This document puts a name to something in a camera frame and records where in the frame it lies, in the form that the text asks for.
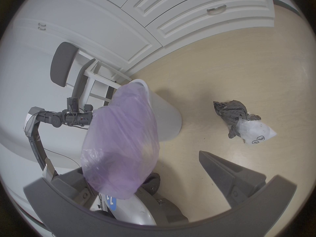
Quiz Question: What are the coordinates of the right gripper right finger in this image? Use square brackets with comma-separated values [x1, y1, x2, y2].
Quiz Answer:
[199, 150, 267, 208]

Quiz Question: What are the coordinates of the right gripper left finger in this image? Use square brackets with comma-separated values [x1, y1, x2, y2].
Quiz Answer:
[52, 168, 99, 208]

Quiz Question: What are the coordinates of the purple plastic bag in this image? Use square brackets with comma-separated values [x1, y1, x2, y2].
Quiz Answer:
[81, 84, 160, 200]

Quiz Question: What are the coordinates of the black plastic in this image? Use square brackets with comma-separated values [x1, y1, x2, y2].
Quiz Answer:
[213, 100, 262, 139]

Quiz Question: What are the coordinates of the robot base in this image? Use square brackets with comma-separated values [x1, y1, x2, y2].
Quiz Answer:
[90, 172, 189, 226]

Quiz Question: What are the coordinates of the white trash bin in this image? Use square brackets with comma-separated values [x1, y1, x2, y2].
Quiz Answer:
[112, 79, 183, 143]

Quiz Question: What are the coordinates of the clear printed wrapper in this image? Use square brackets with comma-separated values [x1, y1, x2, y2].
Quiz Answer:
[237, 119, 277, 145]

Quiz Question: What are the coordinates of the white chair dark grey seat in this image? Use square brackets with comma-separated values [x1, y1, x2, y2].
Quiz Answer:
[50, 42, 132, 107]

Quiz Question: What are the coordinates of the white wardrobe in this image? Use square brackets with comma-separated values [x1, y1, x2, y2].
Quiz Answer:
[10, 0, 276, 83]

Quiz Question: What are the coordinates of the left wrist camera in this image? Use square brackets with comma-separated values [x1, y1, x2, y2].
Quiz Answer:
[67, 97, 93, 113]

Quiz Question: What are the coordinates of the black cable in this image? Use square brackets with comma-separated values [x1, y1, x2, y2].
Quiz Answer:
[44, 148, 82, 168]

